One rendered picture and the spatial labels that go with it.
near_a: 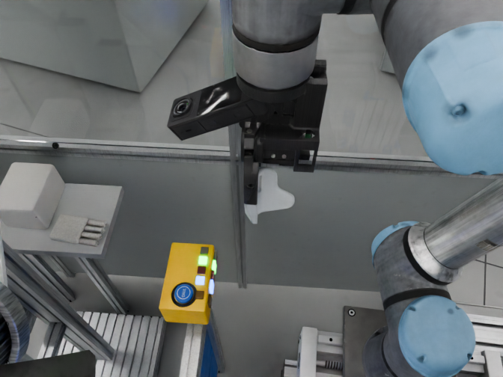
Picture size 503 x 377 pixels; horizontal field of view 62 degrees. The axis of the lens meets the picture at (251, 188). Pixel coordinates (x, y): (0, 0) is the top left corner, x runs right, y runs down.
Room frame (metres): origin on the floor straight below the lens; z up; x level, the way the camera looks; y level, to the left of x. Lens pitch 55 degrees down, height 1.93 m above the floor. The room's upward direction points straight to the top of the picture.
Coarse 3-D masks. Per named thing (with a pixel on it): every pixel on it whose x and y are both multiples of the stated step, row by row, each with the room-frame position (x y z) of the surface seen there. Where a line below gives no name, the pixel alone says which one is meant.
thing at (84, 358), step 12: (36, 360) 0.17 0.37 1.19; (48, 360) 0.17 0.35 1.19; (60, 360) 0.17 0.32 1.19; (72, 360) 0.17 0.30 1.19; (84, 360) 0.17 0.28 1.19; (0, 372) 0.15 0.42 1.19; (12, 372) 0.15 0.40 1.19; (24, 372) 0.15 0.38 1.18; (36, 372) 0.15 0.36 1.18; (48, 372) 0.15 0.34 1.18; (60, 372) 0.15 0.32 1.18; (72, 372) 0.15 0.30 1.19; (84, 372) 0.15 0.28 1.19
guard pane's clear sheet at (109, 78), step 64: (0, 0) 0.83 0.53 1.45; (64, 0) 0.82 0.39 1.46; (128, 0) 0.81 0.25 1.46; (192, 0) 0.80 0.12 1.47; (0, 64) 0.83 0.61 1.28; (64, 64) 0.82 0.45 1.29; (128, 64) 0.81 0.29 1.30; (192, 64) 0.80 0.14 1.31; (384, 64) 0.77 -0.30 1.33; (0, 128) 0.84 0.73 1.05; (64, 128) 0.83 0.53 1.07; (128, 128) 0.81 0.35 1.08; (320, 128) 0.78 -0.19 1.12; (384, 128) 0.77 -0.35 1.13
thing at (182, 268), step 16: (176, 256) 0.42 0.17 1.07; (192, 256) 0.42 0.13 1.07; (208, 256) 0.42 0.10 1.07; (176, 272) 0.38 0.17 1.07; (192, 272) 0.38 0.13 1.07; (208, 272) 0.38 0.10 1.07; (176, 288) 0.35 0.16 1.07; (192, 288) 0.35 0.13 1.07; (208, 288) 0.35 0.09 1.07; (160, 304) 0.31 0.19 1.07; (176, 304) 0.31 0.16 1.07; (192, 304) 0.31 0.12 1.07; (176, 320) 0.30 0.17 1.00; (192, 320) 0.30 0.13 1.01; (208, 320) 0.30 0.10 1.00
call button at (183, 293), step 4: (184, 284) 0.35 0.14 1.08; (180, 288) 0.34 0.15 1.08; (184, 288) 0.34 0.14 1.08; (188, 288) 0.34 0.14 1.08; (176, 292) 0.33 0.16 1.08; (180, 292) 0.33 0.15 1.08; (184, 292) 0.33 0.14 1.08; (188, 292) 0.33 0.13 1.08; (192, 292) 0.33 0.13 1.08; (176, 296) 0.32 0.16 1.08; (180, 296) 0.32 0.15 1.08; (184, 296) 0.32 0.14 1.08; (188, 296) 0.32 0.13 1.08; (192, 296) 0.33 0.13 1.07; (180, 300) 0.32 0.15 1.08; (184, 300) 0.32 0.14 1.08; (188, 300) 0.32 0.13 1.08
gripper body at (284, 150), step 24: (312, 72) 0.33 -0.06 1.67; (264, 96) 0.29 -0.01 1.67; (288, 96) 0.29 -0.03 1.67; (312, 96) 0.30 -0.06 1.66; (264, 120) 0.31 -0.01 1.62; (288, 120) 0.31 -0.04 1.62; (312, 120) 0.30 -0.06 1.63; (264, 144) 0.29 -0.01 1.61; (288, 144) 0.28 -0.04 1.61; (312, 144) 0.28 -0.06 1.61; (312, 168) 0.28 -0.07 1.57
